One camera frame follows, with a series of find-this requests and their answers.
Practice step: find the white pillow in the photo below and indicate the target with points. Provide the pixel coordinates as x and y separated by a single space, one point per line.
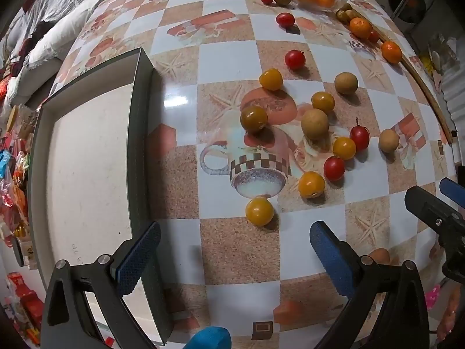
54 40

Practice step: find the red boxes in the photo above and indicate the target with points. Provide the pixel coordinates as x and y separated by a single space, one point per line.
21 298

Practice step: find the person's right forearm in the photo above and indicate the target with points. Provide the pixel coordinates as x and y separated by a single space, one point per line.
452 312

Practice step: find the round dark object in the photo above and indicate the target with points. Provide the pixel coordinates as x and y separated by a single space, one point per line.
407 3

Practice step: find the pile of colourful snack packets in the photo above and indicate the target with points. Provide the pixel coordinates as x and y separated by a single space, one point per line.
11 174

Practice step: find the orange cherry tomato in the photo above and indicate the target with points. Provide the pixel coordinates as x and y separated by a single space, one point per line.
311 184

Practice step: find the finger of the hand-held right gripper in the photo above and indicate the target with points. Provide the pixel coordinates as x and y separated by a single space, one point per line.
451 190
423 201

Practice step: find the white ribbed panel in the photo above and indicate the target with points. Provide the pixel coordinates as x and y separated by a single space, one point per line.
454 98

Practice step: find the pink object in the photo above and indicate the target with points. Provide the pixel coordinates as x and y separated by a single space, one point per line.
432 296

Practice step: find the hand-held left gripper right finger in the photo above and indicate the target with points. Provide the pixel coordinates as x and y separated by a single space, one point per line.
328 258

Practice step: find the brownish yellow cherry tomato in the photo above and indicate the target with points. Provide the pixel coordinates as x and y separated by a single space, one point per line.
254 119

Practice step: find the curved wooden strip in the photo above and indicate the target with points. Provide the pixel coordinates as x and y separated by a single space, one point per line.
423 83

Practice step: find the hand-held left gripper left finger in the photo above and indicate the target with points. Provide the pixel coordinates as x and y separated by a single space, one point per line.
140 258

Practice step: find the grey box with white inside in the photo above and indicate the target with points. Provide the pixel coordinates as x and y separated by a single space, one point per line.
90 152

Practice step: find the checkered printed tablecloth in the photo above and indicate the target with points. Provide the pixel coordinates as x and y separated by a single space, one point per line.
225 61

